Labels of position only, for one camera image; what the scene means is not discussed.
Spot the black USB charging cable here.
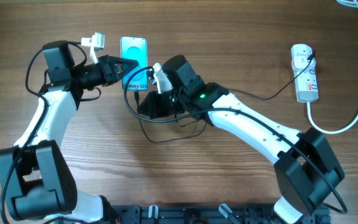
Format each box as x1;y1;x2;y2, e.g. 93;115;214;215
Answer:
133;49;316;144

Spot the Galaxy S25 smartphone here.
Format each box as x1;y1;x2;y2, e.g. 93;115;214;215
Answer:
121;36;148;91

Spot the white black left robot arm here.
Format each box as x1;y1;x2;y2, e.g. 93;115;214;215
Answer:
0;40;138;223

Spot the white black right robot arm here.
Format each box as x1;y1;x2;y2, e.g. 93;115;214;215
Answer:
137;55;347;223

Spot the white charger plug adapter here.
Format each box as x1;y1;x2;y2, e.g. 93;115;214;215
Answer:
291;54;316;72

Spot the white power strip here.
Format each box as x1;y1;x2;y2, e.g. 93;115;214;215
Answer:
291;44;318;103

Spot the black mounting rail base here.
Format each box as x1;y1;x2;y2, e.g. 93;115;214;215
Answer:
54;203;332;224

